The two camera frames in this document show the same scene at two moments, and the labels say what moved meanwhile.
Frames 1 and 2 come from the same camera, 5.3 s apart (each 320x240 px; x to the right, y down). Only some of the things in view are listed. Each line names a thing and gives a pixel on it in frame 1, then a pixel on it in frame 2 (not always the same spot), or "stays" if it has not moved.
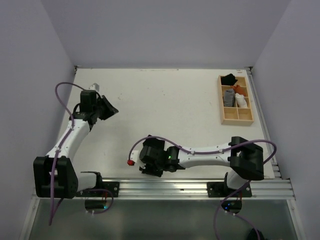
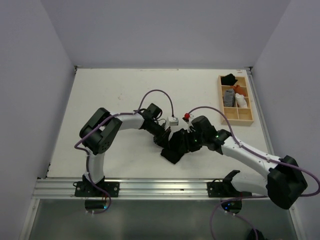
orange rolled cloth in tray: [239, 89] stays
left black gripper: [111, 110] → [162, 139]
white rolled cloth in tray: [241, 101] stays
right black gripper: [146, 168] → [189, 147]
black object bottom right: [253, 235] stays
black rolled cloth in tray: [228, 79] stays
